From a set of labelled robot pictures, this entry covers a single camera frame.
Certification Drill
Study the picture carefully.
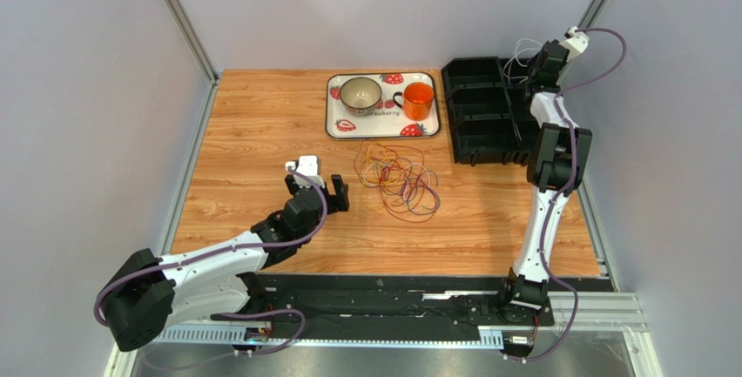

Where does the black compartment organizer box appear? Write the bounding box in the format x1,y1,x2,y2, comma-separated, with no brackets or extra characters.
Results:
441,57,540,165

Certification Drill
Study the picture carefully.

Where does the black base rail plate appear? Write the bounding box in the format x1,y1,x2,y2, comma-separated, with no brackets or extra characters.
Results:
237,273,614,342

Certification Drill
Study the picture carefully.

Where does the white strawberry tray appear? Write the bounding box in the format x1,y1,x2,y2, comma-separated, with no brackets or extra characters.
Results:
325,72,441,140

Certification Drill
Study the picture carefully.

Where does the yellow cable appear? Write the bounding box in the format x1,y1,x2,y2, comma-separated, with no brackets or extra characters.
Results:
354,139,413,211

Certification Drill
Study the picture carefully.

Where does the orange mug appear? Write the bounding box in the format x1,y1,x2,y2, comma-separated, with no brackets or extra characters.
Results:
392,82,435,121

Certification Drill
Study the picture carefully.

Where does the white cable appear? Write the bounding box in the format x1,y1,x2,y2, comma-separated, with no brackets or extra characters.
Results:
503,38,546,86

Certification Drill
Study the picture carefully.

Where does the aluminium frame post left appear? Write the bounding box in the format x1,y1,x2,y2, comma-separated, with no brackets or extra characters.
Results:
164,0,219,84

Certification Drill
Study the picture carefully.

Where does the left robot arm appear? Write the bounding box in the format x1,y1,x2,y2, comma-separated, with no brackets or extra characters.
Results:
93,171,350,352

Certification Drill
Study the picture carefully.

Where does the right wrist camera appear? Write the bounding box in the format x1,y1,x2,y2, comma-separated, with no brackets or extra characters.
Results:
563,26,590,59

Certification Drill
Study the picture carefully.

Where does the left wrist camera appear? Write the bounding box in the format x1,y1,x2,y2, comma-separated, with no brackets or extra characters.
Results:
285,155,320,177

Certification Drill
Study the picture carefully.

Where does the red cable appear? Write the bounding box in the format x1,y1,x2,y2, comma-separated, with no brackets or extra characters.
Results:
370,144,442,224

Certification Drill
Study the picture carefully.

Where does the beige ceramic bowl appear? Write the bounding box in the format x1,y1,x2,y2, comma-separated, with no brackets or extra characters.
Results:
340,77,382,116

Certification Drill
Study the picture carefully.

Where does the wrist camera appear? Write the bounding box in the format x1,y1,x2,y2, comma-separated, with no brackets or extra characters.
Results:
563,26,590,59
285,155,320,177

